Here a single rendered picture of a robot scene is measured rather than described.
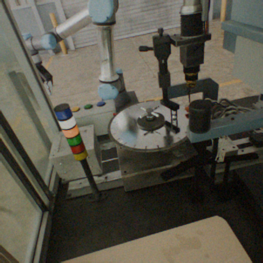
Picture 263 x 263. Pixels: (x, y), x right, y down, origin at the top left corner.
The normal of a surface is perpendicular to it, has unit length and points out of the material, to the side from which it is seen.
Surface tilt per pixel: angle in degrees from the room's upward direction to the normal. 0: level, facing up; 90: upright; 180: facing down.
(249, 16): 69
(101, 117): 90
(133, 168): 0
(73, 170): 90
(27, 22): 90
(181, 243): 0
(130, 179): 90
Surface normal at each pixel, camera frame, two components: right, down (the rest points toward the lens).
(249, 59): -0.98, 0.22
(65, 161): 0.15, 0.56
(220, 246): -0.16, -0.80
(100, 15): -0.15, 0.49
